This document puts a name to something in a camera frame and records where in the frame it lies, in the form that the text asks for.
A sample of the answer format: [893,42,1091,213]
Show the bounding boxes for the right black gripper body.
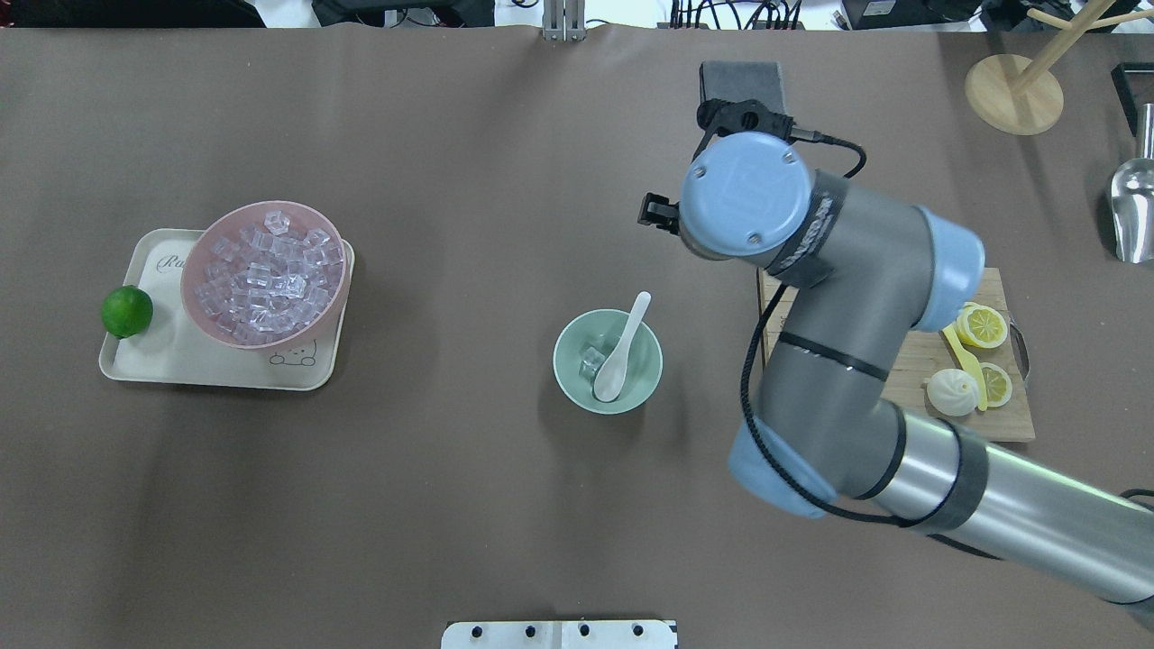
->
[637,193,681,237]

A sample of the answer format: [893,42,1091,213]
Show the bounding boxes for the clear ice cube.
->
[580,346,607,379]

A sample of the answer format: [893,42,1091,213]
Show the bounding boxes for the white ceramic spoon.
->
[592,291,652,403]

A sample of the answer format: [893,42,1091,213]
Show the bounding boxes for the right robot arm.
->
[638,127,1153,626]

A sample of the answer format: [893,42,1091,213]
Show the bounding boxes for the green bowl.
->
[552,309,664,415]

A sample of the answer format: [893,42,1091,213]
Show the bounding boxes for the pink bowl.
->
[179,200,351,350]

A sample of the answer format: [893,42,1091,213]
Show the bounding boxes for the pile of ice cubes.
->
[196,210,347,343]

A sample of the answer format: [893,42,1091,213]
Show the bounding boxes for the metal ice scoop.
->
[1110,103,1153,264]

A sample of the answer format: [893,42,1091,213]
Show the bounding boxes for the grey folded cloth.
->
[698,60,790,114]

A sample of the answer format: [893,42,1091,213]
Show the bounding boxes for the bamboo cutting board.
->
[758,267,1036,443]

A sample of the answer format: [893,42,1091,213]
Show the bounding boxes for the stacked lemon slices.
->
[953,301,1009,350]

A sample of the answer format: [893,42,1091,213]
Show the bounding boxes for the yellow plastic knife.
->
[941,325,988,412]

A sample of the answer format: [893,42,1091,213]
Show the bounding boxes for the white steamed bun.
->
[924,370,981,416]

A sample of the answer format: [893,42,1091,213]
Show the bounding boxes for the wooden mug tree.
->
[964,1,1153,136]

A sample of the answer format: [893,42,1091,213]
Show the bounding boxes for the lemon slice near bun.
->
[977,361,1013,410]

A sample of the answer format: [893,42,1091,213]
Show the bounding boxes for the cream tray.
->
[98,227,355,391]

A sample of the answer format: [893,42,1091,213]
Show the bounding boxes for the black glass rack tray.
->
[1110,61,1153,136]

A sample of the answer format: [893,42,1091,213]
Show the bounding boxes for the green lime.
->
[100,285,155,338]

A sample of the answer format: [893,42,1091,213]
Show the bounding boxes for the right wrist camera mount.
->
[696,98,839,151]

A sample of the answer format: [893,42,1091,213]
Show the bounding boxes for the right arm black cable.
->
[739,135,1002,560]

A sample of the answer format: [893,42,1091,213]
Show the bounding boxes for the aluminium frame post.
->
[540,0,589,42]

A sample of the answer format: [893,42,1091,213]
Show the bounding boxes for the metal cutting board handle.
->
[1007,316,1031,385]

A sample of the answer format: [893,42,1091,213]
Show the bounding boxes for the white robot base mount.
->
[440,619,680,648]

